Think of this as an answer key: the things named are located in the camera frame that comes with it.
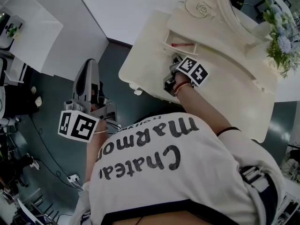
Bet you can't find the white power strip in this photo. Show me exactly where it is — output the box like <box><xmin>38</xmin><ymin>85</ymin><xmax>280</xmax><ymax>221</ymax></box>
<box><xmin>67</xmin><ymin>173</ymin><xmax>81</xmax><ymax>185</ymax></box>

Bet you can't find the blue and white flower bouquet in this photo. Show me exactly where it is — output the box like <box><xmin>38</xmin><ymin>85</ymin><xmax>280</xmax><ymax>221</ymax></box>
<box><xmin>252</xmin><ymin>0</ymin><xmax>300</xmax><ymax>79</ymax></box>

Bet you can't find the red bead bracelet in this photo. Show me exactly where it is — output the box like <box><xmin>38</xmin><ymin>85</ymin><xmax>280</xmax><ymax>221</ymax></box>
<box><xmin>173</xmin><ymin>81</ymin><xmax>192</xmax><ymax>97</ymax></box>

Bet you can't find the black elastic band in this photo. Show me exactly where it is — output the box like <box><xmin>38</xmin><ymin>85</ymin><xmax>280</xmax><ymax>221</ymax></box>
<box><xmin>215</xmin><ymin>126</ymin><xmax>242</xmax><ymax>137</ymax></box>

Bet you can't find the cream dressing table drawer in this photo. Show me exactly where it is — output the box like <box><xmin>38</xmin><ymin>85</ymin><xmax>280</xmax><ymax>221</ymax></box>
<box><xmin>160</xmin><ymin>29</ymin><xmax>200</xmax><ymax>56</ymax></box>

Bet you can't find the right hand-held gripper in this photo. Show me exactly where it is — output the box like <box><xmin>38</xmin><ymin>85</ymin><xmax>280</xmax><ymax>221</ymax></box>
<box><xmin>162</xmin><ymin>53</ymin><xmax>210</xmax><ymax>98</ymax></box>

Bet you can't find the person's left forearm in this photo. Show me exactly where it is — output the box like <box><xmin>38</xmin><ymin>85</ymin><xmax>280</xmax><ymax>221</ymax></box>
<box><xmin>84</xmin><ymin>120</ymin><xmax>111</xmax><ymax>185</ymax></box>

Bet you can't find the person's right forearm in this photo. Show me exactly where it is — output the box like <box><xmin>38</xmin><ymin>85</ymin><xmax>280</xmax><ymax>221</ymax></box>
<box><xmin>173</xmin><ymin>73</ymin><xmax>242</xmax><ymax>139</ymax></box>

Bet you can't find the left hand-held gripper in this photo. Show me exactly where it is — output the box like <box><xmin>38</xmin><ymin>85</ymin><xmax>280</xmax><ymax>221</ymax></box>
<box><xmin>58</xmin><ymin>58</ymin><xmax>118</xmax><ymax>144</ymax></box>

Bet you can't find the black floor cable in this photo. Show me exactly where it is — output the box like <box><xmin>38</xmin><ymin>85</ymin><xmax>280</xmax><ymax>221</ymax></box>
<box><xmin>28</xmin><ymin>116</ymin><xmax>83</xmax><ymax>192</ymax></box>

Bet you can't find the white printed t-shirt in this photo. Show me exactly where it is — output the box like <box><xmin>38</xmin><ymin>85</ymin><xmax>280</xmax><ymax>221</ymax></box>
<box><xmin>74</xmin><ymin>112</ymin><xmax>285</xmax><ymax>225</ymax></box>

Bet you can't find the cream dressing table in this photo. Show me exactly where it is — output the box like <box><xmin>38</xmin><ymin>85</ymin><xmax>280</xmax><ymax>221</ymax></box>
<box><xmin>118</xmin><ymin>0</ymin><xmax>285</xmax><ymax>143</ymax></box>

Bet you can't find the white shoe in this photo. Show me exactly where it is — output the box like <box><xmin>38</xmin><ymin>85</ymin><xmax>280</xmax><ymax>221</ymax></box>
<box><xmin>29</xmin><ymin>158</ymin><xmax>41</xmax><ymax>171</ymax></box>

